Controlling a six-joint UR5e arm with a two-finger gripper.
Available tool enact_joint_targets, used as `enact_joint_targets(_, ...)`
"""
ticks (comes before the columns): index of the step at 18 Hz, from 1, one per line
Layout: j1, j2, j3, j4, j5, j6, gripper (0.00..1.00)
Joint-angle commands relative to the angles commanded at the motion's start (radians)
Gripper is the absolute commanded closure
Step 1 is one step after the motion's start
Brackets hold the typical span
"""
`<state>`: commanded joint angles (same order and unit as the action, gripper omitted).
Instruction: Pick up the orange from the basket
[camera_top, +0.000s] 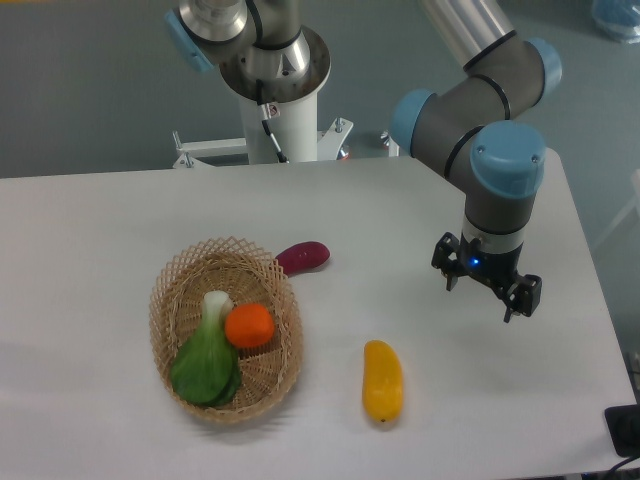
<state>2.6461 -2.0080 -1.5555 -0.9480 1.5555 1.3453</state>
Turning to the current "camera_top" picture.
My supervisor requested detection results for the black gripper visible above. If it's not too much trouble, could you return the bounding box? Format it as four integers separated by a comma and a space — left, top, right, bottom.
431, 232, 542, 323

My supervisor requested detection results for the orange fruit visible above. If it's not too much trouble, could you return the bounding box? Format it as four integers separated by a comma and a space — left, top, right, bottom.
224, 303, 275, 349

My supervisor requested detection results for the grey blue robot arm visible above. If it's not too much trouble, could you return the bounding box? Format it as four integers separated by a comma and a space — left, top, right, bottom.
165, 1, 562, 316

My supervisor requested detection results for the woven wicker basket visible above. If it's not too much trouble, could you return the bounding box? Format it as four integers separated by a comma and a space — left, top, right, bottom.
149, 237, 304, 424

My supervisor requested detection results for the yellow mango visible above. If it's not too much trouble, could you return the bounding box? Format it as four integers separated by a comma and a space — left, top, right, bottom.
362, 340, 404, 423

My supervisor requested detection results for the purple sweet potato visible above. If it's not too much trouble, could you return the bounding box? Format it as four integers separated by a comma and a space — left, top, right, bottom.
275, 241, 330, 276

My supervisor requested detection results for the black device at edge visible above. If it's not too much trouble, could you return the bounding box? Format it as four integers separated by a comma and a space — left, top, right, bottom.
604, 404, 639, 457

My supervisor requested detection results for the blue bag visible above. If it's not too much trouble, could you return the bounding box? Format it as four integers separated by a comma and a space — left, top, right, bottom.
591, 0, 639, 44

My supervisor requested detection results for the green bok choy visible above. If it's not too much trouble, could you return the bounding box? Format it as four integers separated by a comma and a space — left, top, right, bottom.
170, 290, 241, 407

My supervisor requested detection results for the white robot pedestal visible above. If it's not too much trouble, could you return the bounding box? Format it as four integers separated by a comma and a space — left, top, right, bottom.
171, 27, 401, 169

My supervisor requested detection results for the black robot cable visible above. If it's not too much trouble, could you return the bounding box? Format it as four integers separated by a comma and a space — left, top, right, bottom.
254, 79, 291, 164

